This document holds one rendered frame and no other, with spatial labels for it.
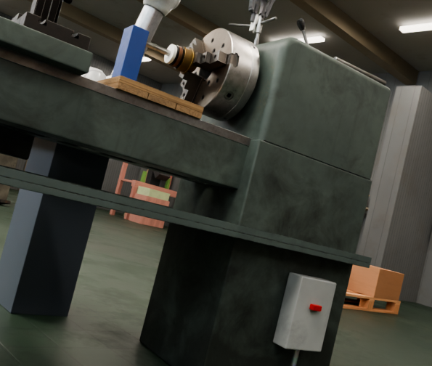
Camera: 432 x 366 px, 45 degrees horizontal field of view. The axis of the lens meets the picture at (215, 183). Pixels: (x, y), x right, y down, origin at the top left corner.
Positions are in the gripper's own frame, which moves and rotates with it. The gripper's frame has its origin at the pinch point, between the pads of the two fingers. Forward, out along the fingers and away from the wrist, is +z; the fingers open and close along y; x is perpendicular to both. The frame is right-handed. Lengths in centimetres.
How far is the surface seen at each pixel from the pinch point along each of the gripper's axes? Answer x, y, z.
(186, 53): 16.2, 35.4, 28.6
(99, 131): 29, 63, 65
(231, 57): 27.0, 23.6, 27.0
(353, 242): 35, -48, 78
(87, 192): 42, 66, 83
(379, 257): -323, -524, 84
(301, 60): 34.4, -0.3, 19.9
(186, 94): 10, 28, 40
